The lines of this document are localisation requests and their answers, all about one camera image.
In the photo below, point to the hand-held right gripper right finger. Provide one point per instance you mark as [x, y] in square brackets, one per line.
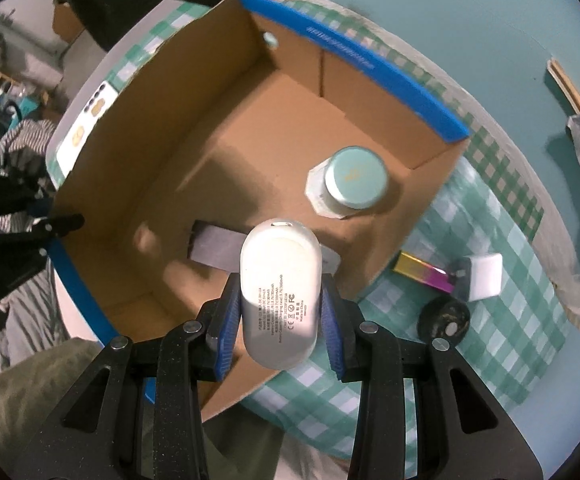
[332, 337]

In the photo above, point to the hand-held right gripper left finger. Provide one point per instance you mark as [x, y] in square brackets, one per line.
[227, 332]

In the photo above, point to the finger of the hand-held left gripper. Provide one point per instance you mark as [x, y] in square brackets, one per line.
[60, 225]

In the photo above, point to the white oval earbuds case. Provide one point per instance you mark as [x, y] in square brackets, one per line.
[280, 290]

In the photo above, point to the grey rectangular case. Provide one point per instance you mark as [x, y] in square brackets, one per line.
[215, 252]

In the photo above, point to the white octagonal case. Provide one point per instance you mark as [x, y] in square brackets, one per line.
[320, 195]

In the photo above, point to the round jar with teal lid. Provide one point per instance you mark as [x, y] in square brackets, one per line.
[357, 177]

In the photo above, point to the cardboard box with blue edge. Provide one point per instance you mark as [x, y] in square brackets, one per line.
[220, 160]

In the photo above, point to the striped cloth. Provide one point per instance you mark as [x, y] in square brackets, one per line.
[27, 315]
[25, 137]

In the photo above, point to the white printed card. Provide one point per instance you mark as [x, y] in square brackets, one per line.
[85, 127]

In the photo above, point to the black round puck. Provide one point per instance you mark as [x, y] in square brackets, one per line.
[437, 317]

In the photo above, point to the iridescent rectangular case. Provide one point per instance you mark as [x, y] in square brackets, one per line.
[422, 267]

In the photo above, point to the olive green cloth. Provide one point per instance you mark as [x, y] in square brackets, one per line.
[15, 390]

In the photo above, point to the white charger cube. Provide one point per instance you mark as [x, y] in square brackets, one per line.
[485, 275]

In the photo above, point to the green checkered tablecloth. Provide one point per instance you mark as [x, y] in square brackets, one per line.
[470, 200]

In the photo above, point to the small brown cardboard box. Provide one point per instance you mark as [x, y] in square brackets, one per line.
[67, 20]

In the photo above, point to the black cloth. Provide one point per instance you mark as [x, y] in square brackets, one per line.
[145, 0]

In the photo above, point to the wooden frame piece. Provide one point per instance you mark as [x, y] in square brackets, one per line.
[567, 85]

